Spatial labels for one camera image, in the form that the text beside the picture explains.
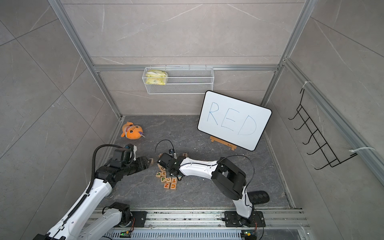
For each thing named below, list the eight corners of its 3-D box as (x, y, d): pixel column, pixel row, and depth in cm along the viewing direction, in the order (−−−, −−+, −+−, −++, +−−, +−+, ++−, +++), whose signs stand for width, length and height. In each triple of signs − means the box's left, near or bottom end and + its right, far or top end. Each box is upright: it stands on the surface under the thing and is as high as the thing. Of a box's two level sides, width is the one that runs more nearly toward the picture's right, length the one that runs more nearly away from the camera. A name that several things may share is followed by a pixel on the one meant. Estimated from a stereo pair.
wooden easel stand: (208, 141, 106) (209, 137, 102) (210, 139, 108) (210, 135, 103) (234, 152, 101) (236, 148, 97) (235, 149, 102) (237, 145, 98)
